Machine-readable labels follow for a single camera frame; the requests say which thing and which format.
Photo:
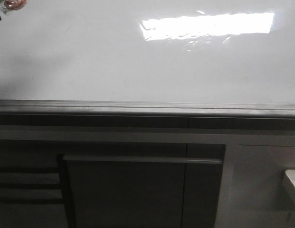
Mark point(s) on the white perforated metal shelf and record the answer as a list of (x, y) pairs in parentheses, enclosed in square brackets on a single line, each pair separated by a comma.
[(289, 184)]

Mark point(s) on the white whiteboard marker pen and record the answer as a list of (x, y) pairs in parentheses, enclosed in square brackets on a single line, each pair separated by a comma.
[(11, 5)]

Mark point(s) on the grey table frame bar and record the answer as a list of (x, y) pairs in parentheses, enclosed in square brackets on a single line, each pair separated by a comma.
[(90, 158)]

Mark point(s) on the black metal chair frame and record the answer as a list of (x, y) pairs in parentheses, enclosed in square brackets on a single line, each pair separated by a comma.
[(63, 186)]

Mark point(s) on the white whiteboard with aluminium frame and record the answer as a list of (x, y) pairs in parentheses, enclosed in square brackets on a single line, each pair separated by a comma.
[(164, 57)]

